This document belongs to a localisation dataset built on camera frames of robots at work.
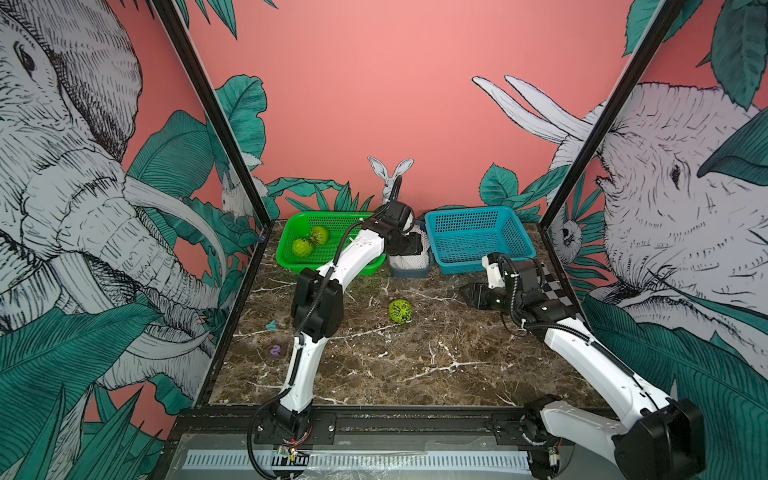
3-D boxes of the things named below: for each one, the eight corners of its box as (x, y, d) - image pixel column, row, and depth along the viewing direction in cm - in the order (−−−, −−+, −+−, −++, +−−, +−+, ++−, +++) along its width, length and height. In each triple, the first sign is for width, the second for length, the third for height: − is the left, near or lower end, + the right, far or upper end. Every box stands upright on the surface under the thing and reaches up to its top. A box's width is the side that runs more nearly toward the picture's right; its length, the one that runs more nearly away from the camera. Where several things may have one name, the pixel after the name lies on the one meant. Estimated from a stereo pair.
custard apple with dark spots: (389, 325, 95) (389, 315, 89) (389, 309, 98) (389, 299, 93) (411, 325, 95) (412, 315, 90) (410, 309, 98) (412, 299, 93)
